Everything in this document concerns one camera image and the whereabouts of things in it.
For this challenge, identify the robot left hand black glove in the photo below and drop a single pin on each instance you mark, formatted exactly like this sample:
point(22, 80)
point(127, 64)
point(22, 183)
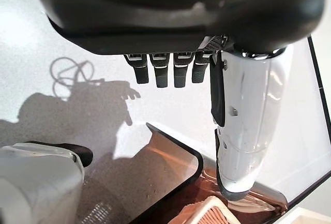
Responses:
point(155, 14)

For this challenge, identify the dark brown wooden stand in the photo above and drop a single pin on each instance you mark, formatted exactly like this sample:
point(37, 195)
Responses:
point(207, 182)

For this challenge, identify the silver robot left leg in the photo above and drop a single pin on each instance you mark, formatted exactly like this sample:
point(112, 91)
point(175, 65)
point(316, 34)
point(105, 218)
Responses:
point(38, 182)

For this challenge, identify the rectangular wicker laundry tray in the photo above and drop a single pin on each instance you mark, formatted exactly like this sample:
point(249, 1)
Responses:
point(214, 213)

